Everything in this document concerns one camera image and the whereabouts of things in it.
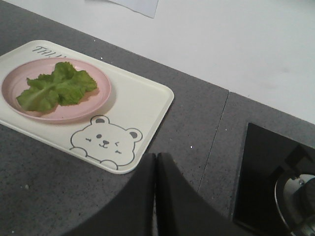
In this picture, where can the white paper sheet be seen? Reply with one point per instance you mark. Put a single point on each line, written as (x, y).
(145, 8)

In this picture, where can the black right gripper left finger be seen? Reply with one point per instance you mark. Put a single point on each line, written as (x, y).
(130, 213)

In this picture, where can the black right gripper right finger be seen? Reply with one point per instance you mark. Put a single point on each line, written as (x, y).
(181, 211)

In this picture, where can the green lettuce leaf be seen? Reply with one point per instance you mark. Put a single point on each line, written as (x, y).
(64, 86)

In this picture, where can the pink round plate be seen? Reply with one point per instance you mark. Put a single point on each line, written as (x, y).
(16, 82)

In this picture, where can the black glass gas stove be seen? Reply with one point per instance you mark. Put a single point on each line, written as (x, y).
(267, 155)

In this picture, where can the cream bear serving tray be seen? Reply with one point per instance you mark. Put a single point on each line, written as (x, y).
(115, 136)

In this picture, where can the silver stove burner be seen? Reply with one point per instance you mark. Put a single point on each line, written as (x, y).
(295, 201)

